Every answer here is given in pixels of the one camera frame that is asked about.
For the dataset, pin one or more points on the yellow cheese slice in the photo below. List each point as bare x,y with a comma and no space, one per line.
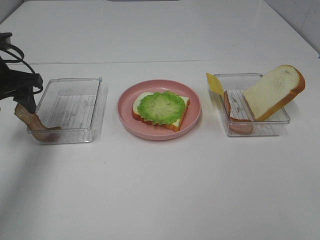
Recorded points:
215,84

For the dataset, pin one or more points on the clear plastic tray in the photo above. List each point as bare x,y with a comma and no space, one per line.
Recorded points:
72,109
235,84

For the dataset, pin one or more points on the pink round plate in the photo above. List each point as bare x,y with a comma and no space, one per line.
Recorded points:
159,109

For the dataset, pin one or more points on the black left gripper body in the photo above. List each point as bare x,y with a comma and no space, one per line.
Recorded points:
18,84

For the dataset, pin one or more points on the bread slice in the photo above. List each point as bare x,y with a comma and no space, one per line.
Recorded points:
273,91
183,101

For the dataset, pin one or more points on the clear plastic tray left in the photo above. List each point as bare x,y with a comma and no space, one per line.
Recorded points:
72,109

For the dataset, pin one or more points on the pink bacon strip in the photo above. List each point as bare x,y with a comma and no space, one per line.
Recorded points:
240,126

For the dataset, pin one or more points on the brown bacon strip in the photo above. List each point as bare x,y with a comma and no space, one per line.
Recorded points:
33,122

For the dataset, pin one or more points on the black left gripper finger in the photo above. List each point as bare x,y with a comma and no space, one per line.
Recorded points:
28,101

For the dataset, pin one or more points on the green lettuce leaf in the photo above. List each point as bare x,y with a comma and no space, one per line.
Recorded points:
161,107

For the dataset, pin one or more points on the clear plastic tray right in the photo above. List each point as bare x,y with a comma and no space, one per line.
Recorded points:
235,84

